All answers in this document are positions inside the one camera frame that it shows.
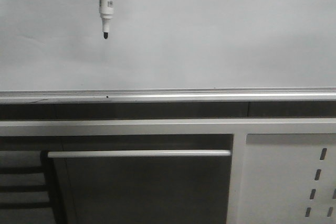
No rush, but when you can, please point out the white whiteboard marker black tip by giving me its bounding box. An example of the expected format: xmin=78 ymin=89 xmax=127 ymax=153
xmin=99 ymin=0 xmax=114 ymax=39

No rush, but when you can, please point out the large white whiteboard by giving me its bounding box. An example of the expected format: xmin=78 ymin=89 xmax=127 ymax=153
xmin=1 ymin=0 xmax=335 ymax=103

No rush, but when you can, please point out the black ladder-back chair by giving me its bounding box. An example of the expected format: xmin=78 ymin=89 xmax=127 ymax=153
xmin=1 ymin=151 xmax=56 ymax=223

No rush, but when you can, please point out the white perforated pegboard panel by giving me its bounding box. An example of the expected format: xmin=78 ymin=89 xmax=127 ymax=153
xmin=238 ymin=134 xmax=335 ymax=223

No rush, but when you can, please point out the white horizontal handle bar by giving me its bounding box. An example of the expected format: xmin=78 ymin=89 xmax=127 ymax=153
xmin=47 ymin=150 xmax=232 ymax=158

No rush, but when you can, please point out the white metal whiteboard stand frame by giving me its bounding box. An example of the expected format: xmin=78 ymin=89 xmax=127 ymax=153
xmin=1 ymin=118 xmax=335 ymax=223

